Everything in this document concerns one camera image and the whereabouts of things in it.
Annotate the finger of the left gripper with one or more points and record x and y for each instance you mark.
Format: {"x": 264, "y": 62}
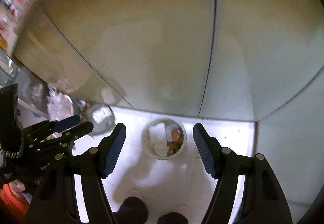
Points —
{"x": 66, "y": 124}

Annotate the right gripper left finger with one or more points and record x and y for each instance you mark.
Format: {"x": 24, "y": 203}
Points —
{"x": 55, "y": 198}

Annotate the orange peel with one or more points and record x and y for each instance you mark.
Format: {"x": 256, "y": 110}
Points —
{"x": 174, "y": 135}

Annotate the orange sleeve forearm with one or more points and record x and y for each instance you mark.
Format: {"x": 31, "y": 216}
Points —
{"x": 13, "y": 209}

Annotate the white round trash bin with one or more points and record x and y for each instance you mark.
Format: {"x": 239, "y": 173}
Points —
{"x": 156, "y": 138}

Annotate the left hand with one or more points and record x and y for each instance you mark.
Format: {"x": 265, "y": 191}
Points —
{"x": 17, "y": 188}

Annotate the silver plastic bag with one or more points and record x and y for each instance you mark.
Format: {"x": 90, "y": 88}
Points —
{"x": 102, "y": 118}

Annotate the dark shoe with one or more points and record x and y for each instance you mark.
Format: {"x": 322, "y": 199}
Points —
{"x": 132, "y": 211}

